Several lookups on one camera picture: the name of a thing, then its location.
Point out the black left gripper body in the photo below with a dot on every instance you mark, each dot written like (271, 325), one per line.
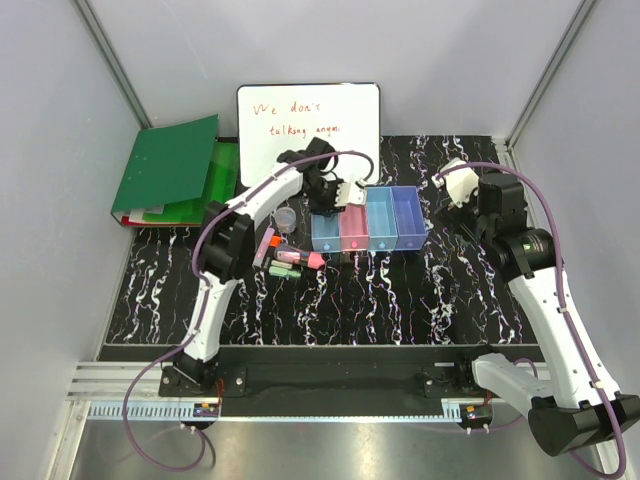
(323, 194)

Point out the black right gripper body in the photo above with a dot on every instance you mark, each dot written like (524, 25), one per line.
(468, 215)

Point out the light blue bin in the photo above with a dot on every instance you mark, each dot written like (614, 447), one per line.
(382, 229)
(325, 233)

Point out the pink plastic bin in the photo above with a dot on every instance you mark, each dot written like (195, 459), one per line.
(354, 233)

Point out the clear jar of clips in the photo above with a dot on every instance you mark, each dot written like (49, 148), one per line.
(285, 219)

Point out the purple plastic bin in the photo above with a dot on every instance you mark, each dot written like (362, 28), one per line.
(410, 223)

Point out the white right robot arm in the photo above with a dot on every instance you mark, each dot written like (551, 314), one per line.
(580, 404)

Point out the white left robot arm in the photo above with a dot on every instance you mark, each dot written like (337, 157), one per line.
(226, 247)

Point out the pink eraser stick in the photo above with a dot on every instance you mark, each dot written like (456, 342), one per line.
(263, 247)

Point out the black marble pattern mat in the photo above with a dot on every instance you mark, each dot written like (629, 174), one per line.
(446, 293)

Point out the green highlighter pen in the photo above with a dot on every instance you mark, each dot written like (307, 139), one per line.
(282, 272)

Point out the white dry-erase board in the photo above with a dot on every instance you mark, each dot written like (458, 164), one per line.
(275, 118)

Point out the green translucent file folder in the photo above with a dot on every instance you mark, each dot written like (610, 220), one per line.
(219, 186)

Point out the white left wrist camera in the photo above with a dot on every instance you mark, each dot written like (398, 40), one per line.
(350, 193)

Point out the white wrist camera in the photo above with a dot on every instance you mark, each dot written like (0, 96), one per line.
(350, 193)
(460, 182)

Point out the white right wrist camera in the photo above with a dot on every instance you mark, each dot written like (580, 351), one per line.
(460, 182)

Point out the green ring binder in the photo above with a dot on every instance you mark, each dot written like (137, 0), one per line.
(167, 165)

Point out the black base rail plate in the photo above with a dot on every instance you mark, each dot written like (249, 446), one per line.
(337, 382)

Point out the aluminium frame rail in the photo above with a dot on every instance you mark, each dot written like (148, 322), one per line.
(114, 391)

